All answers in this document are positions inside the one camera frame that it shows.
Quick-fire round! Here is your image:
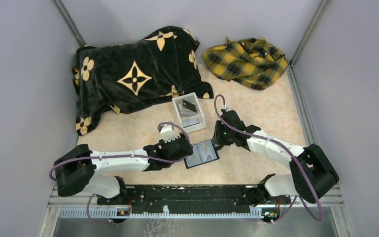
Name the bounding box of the yellow plaid cloth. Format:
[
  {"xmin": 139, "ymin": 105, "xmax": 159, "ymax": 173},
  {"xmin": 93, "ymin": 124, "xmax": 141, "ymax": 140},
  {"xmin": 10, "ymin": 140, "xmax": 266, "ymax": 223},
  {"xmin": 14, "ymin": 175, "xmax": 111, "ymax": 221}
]
[{"xmin": 203, "ymin": 38, "xmax": 289, "ymax": 90}]

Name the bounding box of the dark card in tray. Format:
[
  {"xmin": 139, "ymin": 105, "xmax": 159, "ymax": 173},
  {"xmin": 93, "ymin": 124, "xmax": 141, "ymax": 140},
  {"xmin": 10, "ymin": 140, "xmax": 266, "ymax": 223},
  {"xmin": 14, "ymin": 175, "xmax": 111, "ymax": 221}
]
[{"xmin": 182, "ymin": 100, "xmax": 198, "ymax": 116}]

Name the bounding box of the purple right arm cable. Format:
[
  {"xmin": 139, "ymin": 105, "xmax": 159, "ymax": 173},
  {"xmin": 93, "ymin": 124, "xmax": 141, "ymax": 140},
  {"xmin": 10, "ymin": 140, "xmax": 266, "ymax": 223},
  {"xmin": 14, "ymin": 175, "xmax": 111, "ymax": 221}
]
[{"xmin": 213, "ymin": 94, "xmax": 324, "ymax": 225}]

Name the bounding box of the aluminium frame rail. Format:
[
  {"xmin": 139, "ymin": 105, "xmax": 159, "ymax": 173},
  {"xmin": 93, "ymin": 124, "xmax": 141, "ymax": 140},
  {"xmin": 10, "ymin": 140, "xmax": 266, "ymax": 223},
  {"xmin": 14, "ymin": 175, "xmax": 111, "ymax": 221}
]
[{"xmin": 39, "ymin": 185, "xmax": 350, "ymax": 237}]

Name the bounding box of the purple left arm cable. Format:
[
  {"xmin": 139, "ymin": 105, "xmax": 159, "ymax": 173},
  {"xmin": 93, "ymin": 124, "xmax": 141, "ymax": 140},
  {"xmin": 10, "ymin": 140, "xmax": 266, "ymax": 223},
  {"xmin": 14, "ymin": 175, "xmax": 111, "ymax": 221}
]
[{"xmin": 49, "ymin": 121, "xmax": 192, "ymax": 226}]

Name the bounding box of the black leather card holder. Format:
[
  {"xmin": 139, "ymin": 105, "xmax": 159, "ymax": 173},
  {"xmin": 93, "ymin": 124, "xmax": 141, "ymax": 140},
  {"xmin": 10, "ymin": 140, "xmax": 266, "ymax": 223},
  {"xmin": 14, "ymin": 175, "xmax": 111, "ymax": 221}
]
[{"xmin": 184, "ymin": 140, "xmax": 220, "ymax": 169}]

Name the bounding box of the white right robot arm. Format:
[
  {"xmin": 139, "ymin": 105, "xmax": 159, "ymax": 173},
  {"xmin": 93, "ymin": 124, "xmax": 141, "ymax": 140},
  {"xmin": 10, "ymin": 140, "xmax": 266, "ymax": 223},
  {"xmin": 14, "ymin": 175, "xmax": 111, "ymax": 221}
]
[{"xmin": 213, "ymin": 109, "xmax": 339, "ymax": 204}]

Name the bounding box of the white plastic card tray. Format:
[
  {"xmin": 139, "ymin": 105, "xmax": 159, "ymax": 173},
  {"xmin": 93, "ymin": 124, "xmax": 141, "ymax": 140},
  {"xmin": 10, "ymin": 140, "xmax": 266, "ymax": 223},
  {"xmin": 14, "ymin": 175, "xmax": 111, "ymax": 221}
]
[{"xmin": 172, "ymin": 92, "xmax": 207, "ymax": 133}]

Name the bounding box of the black floral velvet blanket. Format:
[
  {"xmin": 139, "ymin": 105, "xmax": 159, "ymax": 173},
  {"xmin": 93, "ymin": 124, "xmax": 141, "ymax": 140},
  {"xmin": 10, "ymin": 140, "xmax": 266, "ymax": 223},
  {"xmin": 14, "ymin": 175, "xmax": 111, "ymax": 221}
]
[{"xmin": 71, "ymin": 26, "xmax": 214, "ymax": 136}]

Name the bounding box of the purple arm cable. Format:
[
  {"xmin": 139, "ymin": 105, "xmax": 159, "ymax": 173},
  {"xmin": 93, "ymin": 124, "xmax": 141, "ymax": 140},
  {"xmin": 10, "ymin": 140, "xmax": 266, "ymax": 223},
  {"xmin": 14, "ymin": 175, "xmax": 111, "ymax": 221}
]
[
  {"xmin": 213, "ymin": 94, "xmax": 324, "ymax": 225},
  {"xmin": 49, "ymin": 121, "xmax": 192, "ymax": 226}
]

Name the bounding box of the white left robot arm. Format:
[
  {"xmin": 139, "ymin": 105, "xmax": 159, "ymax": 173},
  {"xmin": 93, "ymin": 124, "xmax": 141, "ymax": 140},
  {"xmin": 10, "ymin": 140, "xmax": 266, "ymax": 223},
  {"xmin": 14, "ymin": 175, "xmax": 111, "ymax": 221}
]
[{"xmin": 49, "ymin": 133, "xmax": 193, "ymax": 204}]

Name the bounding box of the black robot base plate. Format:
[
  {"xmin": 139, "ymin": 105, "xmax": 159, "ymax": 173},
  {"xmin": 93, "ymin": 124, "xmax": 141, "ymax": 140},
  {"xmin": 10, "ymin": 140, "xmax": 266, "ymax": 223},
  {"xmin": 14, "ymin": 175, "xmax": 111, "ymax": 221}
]
[{"xmin": 97, "ymin": 185, "xmax": 291, "ymax": 214}]

